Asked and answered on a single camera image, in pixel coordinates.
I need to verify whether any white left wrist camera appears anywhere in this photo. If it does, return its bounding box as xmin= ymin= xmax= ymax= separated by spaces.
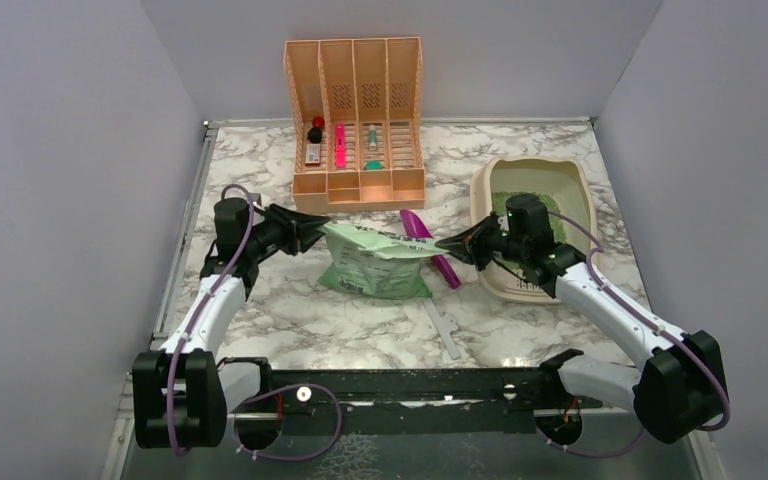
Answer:
xmin=250 ymin=193 xmax=264 ymax=210

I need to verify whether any green tape dispenser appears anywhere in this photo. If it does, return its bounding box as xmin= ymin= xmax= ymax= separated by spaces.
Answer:
xmin=364 ymin=160 xmax=387 ymax=171

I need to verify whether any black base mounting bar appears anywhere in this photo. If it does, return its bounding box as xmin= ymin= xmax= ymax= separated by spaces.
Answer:
xmin=142 ymin=354 xmax=607 ymax=439

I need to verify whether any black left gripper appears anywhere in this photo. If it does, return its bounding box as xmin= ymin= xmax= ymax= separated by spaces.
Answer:
xmin=245 ymin=202 xmax=331 ymax=258

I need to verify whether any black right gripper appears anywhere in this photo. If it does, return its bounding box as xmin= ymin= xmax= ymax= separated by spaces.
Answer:
xmin=437 ymin=210 xmax=528 ymax=271

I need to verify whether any red and black stamp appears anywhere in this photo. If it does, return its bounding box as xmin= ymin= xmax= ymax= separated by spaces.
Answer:
xmin=306 ymin=116 xmax=325 ymax=144

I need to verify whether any orange plastic file organizer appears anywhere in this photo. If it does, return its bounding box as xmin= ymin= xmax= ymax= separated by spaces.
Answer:
xmin=283 ymin=37 xmax=426 ymax=214

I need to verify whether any green litter bag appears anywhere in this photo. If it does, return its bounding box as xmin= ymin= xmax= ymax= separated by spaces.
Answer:
xmin=318 ymin=223 xmax=445 ymax=300

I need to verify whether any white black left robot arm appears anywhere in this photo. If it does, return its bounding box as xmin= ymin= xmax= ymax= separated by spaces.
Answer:
xmin=132 ymin=197 xmax=330 ymax=454

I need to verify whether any red white small box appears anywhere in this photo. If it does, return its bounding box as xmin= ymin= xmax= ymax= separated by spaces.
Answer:
xmin=304 ymin=143 xmax=322 ymax=167

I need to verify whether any beige litter box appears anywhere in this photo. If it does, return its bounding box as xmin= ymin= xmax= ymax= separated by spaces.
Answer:
xmin=469 ymin=157 xmax=601 ymax=305

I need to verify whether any green white glue stick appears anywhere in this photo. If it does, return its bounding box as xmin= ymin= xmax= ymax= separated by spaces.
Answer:
xmin=367 ymin=124 xmax=378 ymax=151

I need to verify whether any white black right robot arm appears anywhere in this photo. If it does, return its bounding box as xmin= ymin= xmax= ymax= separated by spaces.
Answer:
xmin=435 ymin=194 xmax=731 ymax=444

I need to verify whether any purple litter scoop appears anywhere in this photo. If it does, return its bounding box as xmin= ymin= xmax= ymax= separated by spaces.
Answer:
xmin=399 ymin=209 xmax=462 ymax=290

